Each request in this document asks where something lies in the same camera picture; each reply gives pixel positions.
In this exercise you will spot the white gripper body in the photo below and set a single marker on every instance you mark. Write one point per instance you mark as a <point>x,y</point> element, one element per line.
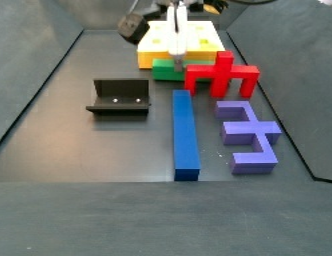
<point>177,29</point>

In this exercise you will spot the purple branched block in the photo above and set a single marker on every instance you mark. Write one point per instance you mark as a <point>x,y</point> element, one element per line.
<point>242,129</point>

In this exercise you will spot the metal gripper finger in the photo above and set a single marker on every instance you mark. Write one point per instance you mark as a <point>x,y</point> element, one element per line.
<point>178,63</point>

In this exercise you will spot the yellow slotted board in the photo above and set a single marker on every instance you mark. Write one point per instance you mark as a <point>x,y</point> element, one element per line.
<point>204,43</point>

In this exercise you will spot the blue long block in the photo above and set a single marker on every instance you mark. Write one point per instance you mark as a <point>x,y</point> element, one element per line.
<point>186,154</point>

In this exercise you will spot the red branched block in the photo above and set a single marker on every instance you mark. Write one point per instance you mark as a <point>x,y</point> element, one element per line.
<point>221,72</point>

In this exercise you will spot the black angle bracket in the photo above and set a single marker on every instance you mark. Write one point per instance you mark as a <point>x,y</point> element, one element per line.
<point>120,95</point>

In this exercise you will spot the green long block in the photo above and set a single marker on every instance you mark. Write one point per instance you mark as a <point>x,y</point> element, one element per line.
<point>164,70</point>

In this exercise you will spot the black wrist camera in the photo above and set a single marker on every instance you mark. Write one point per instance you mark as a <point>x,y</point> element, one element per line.
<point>133,27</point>

